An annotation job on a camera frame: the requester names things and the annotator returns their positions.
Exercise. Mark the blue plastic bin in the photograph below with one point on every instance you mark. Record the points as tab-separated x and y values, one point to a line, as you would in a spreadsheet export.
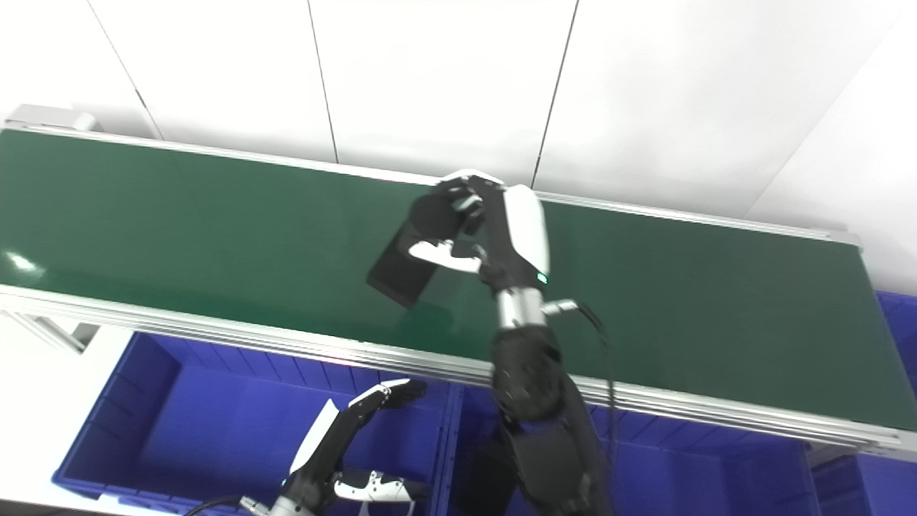
200	430
702	480
881	487

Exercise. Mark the green conveyor belt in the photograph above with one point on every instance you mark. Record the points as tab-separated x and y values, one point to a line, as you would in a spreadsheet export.
215	332
179	229

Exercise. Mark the aluminium conveyor support leg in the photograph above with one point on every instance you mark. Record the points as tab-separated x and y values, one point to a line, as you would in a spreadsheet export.
61	331

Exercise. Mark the grey square plate with hole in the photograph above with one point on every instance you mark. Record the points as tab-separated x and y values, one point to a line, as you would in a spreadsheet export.
363	511

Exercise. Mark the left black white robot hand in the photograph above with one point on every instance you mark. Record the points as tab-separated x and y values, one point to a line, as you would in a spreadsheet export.
319	466

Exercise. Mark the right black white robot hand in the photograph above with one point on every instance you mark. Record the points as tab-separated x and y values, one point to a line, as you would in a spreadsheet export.
519	236

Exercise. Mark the black cylinder-on-block part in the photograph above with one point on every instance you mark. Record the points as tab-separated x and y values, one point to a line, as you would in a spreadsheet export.
401	276

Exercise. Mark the grey conveyor end housing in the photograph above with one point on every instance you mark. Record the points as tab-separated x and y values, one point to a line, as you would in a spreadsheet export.
50	118

